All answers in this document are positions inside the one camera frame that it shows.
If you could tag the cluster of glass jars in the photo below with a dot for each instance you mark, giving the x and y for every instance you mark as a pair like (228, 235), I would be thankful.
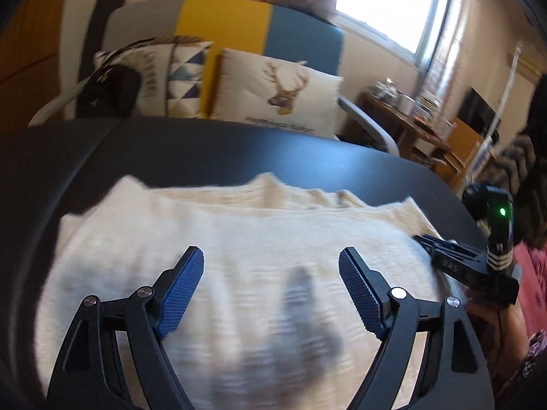
(384, 89)

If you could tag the white canister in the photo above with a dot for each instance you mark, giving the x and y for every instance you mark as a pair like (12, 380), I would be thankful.
(407, 104)

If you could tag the black upright post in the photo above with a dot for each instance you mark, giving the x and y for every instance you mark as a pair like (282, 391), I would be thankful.
(100, 30)

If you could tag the grey yellow blue armchair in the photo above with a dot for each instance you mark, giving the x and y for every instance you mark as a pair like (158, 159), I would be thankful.
(299, 30)

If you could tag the dark fur coat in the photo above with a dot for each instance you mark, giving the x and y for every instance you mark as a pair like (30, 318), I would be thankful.
(530, 158)

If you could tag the white pole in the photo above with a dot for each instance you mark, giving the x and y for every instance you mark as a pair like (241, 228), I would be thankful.
(504, 94)

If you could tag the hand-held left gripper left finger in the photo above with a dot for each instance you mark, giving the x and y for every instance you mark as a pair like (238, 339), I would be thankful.
(179, 294)

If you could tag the wooden panelled wardrobe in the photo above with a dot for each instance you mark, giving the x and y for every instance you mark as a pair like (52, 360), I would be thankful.
(30, 42)

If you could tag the person's right forearm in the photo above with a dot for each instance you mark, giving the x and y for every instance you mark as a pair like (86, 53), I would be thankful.
(508, 350)

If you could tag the black television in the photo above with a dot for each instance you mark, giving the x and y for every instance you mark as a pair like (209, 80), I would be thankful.
(476, 109)

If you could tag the clear desk organiser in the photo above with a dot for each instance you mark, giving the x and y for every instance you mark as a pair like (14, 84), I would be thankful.
(426, 109)

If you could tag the window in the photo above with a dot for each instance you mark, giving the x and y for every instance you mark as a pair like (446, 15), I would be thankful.
(384, 4)

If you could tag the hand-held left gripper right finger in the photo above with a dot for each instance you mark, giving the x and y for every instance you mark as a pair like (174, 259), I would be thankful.
(363, 294)

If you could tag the wooden side desk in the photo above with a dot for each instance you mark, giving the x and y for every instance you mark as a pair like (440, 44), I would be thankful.
(401, 128)

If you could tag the black handbag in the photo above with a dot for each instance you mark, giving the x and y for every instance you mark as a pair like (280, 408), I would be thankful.
(111, 94)

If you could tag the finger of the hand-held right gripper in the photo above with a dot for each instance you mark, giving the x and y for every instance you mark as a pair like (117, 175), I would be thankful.
(448, 247)

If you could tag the pink ruffled cloth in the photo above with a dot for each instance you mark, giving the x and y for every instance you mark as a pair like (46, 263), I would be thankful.
(532, 290)

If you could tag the deer print pillow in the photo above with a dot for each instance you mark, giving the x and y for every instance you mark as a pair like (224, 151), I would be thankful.
(256, 94)

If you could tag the triangle pattern pillow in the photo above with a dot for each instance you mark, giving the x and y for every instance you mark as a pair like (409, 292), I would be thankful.
(183, 77)

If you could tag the cream knit sweater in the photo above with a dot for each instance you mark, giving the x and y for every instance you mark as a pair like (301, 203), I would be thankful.
(239, 239)

